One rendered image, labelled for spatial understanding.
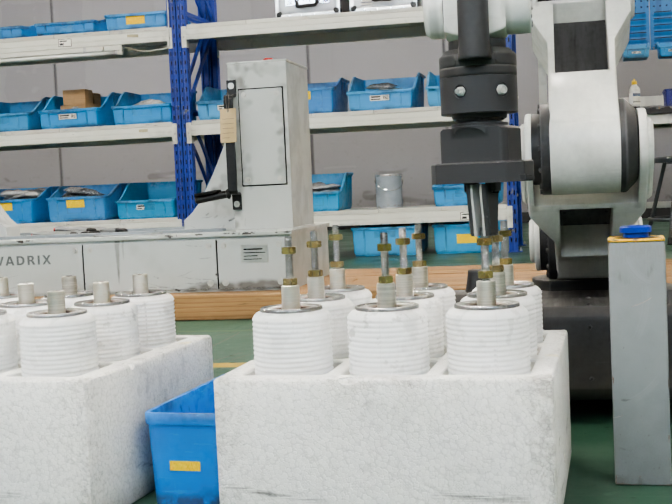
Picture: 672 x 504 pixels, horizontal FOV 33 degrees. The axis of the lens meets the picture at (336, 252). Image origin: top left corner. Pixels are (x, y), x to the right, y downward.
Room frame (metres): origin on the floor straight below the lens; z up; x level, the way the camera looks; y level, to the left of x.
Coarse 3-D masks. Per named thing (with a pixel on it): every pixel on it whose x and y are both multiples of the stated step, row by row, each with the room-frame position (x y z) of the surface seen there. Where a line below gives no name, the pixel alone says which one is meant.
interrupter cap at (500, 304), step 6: (474, 300) 1.32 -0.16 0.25; (498, 300) 1.32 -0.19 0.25; (504, 300) 1.31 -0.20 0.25; (510, 300) 1.31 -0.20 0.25; (456, 306) 1.28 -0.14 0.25; (462, 306) 1.27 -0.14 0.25; (468, 306) 1.26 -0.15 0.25; (474, 306) 1.26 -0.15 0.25; (480, 306) 1.26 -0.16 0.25; (486, 306) 1.25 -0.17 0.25; (492, 306) 1.25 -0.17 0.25; (498, 306) 1.25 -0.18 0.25; (504, 306) 1.26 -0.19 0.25; (510, 306) 1.26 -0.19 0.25; (516, 306) 1.27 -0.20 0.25
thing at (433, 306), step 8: (424, 304) 1.39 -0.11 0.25; (432, 304) 1.40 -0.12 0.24; (440, 304) 1.41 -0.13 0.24; (432, 312) 1.40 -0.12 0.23; (440, 312) 1.41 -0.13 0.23; (432, 320) 1.40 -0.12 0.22; (440, 320) 1.42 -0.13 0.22; (432, 328) 1.40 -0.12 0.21; (440, 328) 1.41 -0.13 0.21; (432, 336) 1.40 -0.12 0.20; (440, 336) 1.41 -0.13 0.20; (432, 344) 1.40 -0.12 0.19; (440, 344) 1.41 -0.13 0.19; (432, 352) 1.40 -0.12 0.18; (440, 352) 1.41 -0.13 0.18
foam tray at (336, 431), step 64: (256, 384) 1.28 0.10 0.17; (320, 384) 1.26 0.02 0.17; (384, 384) 1.24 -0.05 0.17; (448, 384) 1.22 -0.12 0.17; (512, 384) 1.21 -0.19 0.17; (256, 448) 1.28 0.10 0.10; (320, 448) 1.26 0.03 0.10; (384, 448) 1.24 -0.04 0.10; (448, 448) 1.23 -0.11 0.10; (512, 448) 1.21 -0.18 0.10
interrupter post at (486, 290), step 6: (480, 282) 1.28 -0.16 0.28; (486, 282) 1.28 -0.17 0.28; (492, 282) 1.28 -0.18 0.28; (480, 288) 1.28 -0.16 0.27; (486, 288) 1.28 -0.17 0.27; (492, 288) 1.28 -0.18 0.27; (480, 294) 1.28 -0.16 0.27; (486, 294) 1.28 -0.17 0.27; (492, 294) 1.28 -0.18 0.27; (480, 300) 1.28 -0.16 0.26; (486, 300) 1.28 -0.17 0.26; (492, 300) 1.28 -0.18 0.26
